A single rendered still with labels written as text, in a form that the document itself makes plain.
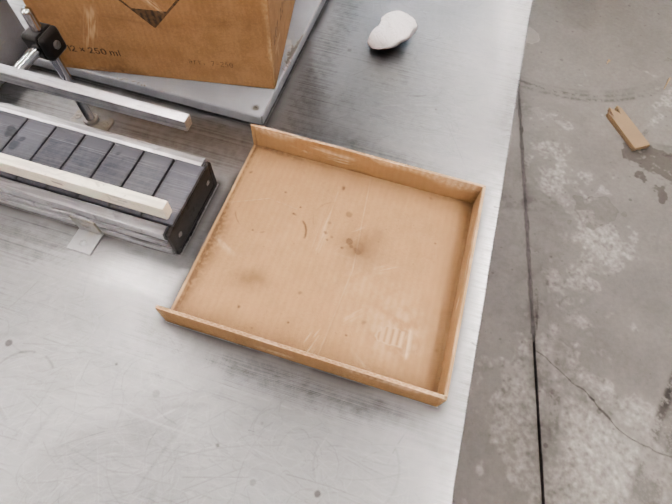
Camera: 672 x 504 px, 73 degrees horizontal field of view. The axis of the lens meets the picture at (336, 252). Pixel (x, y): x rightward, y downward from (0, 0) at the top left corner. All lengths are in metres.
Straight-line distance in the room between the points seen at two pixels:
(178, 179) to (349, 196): 0.20
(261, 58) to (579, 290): 1.28
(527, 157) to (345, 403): 1.51
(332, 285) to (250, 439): 0.18
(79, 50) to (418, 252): 0.52
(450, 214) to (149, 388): 0.39
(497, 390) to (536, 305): 0.31
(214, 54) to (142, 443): 0.46
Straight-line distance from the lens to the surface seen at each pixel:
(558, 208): 1.78
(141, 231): 0.54
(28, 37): 0.63
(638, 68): 2.47
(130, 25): 0.68
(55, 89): 0.58
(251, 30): 0.62
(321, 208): 0.57
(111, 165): 0.59
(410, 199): 0.59
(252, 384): 0.49
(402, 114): 0.68
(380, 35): 0.76
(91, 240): 0.60
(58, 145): 0.64
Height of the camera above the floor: 1.31
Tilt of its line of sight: 62 degrees down
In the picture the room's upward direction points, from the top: 5 degrees clockwise
